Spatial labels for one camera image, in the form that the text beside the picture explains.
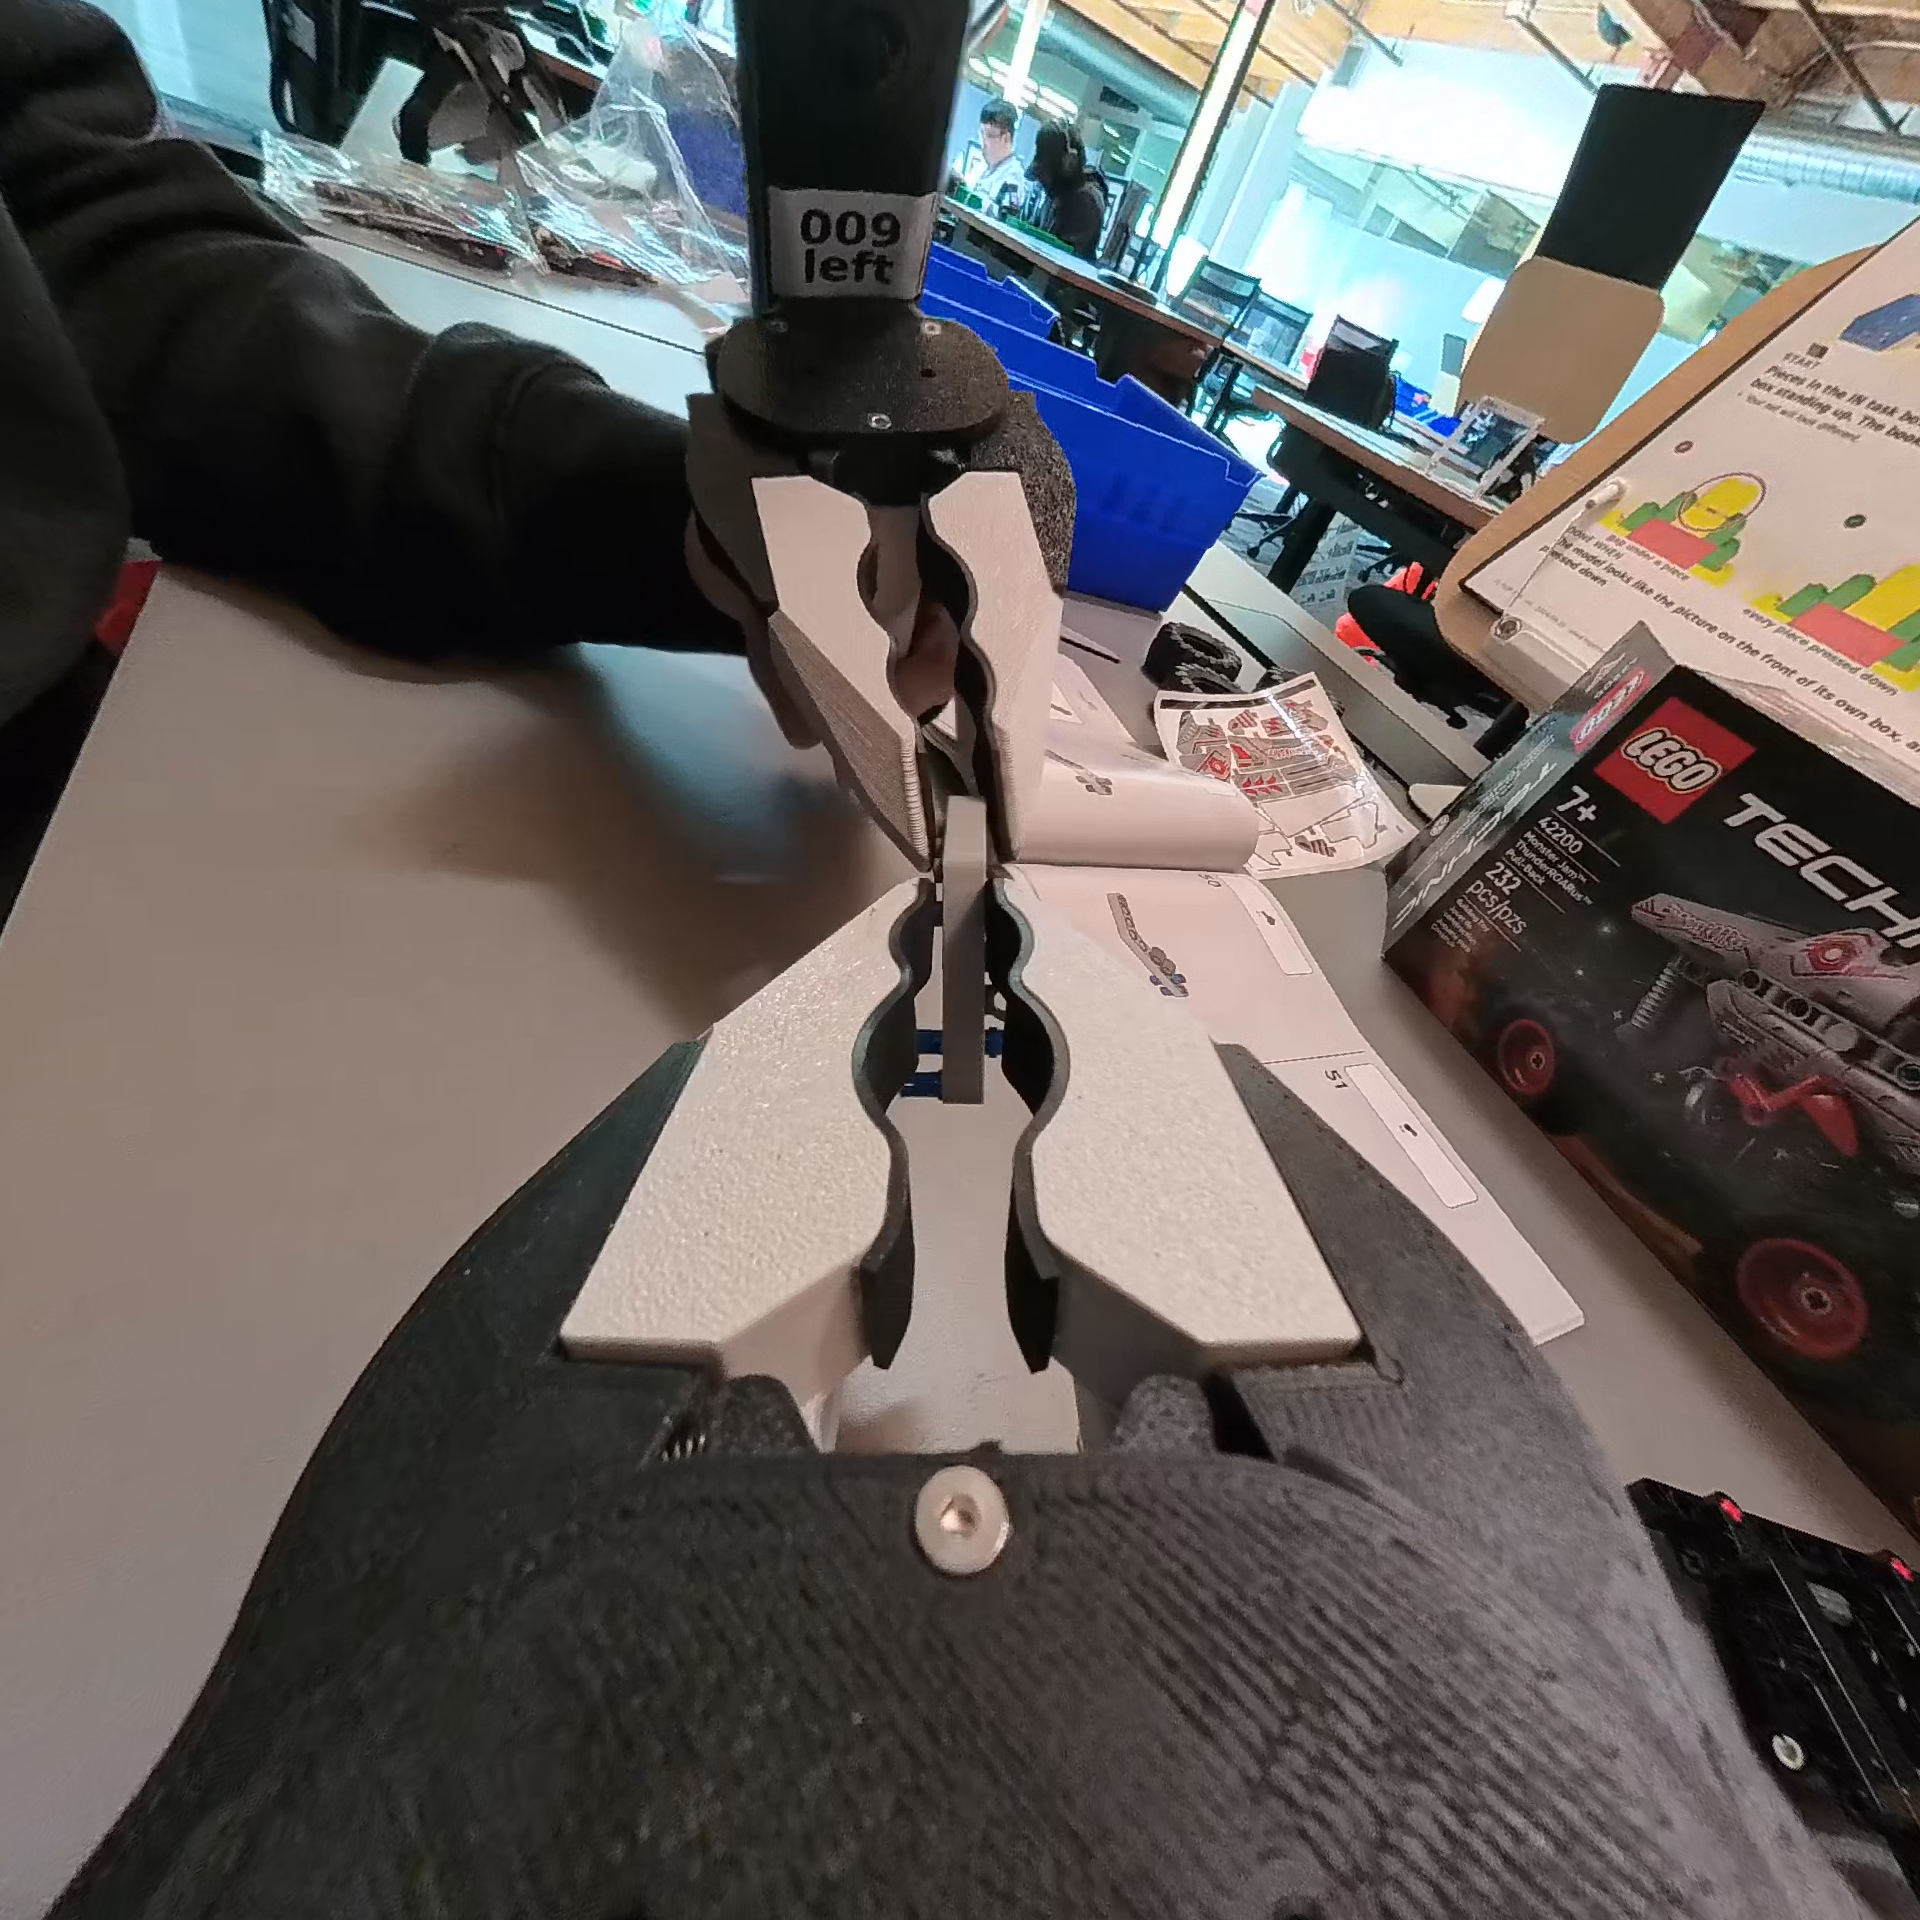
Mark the black office chair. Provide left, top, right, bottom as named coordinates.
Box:
left=1305, top=315, right=1400, bottom=426
left=1170, top=255, right=1310, bottom=442

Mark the white instruction booklet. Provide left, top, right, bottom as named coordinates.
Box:
left=918, top=660, right=1585, bottom=1345

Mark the clear acrylic stand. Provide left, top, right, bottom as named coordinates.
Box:
left=1439, top=397, right=1536, bottom=485

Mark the clear bag of pieces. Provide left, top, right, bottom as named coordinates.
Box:
left=516, top=29, right=751, bottom=301
left=262, top=129, right=530, bottom=275

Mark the grey bent toy beam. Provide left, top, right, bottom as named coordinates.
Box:
left=908, top=796, right=1002, bottom=1108

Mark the orange red item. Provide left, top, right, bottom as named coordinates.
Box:
left=1342, top=563, right=1450, bottom=666

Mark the person's left forearm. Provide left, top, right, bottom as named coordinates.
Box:
left=0, top=0, right=758, bottom=723

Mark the blue plastic bin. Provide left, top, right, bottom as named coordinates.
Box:
left=920, top=241, right=1057, bottom=396
left=960, top=353, right=1263, bottom=614

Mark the black panel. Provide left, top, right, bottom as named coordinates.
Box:
left=1536, top=82, right=1767, bottom=298

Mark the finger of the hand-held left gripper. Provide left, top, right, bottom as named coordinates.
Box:
left=748, top=478, right=935, bottom=876
left=920, top=470, right=1076, bottom=858

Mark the long background table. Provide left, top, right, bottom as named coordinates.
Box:
left=943, top=202, right=1509, bottom=535

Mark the cardboard instruction board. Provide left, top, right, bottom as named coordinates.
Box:
left=1430, top=218, right=1920, bottom=788

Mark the black toy truck box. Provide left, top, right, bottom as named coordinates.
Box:
left=1381, top=622, right=1920, bottom=1547

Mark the person's torso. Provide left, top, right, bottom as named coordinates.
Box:
left=0, top=0, right=167, bottom=916

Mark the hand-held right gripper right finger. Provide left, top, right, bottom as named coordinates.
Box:
left=982, top=878, right=1367, bottom=1382

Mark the partly built toy truck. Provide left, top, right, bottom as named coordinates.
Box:
left=1628, top=1477, right=1920, bottom=1876

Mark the beige board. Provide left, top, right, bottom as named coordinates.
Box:
left=1462, top=255, right=1671, bottom=449

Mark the sticker sheet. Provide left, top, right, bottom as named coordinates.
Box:
left=1151, top=674, right=1420, bottom=879

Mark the person's left hand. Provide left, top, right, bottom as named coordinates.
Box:
left=896, top=596, right=964, bottom=725

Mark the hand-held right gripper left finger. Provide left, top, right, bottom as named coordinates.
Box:
left=558, top=878, right=938, bottom=1373

